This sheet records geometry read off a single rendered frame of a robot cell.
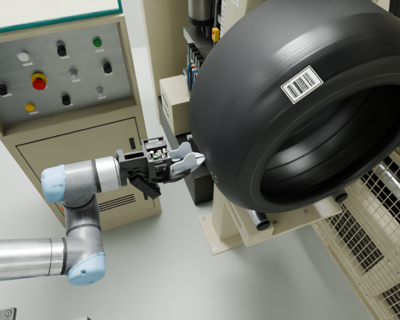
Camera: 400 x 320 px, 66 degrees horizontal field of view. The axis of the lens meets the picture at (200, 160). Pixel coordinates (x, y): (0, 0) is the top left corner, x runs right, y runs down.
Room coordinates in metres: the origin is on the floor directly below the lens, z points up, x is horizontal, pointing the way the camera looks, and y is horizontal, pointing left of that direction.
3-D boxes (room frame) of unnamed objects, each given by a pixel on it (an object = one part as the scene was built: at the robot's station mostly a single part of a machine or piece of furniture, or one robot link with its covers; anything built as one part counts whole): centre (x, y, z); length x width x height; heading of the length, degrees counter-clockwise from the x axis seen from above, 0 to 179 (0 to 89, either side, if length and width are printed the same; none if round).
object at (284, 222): (0.65, -0.26, 0.80); 0.37 x 0.36 x 0.02; 110
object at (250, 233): (0.60, -0.13, 0.84); 0.36 x 0.09 x 0.06; 20
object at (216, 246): (0.88, -0.15, 0.01); 0.27 x 0.27 x 0.02; 20
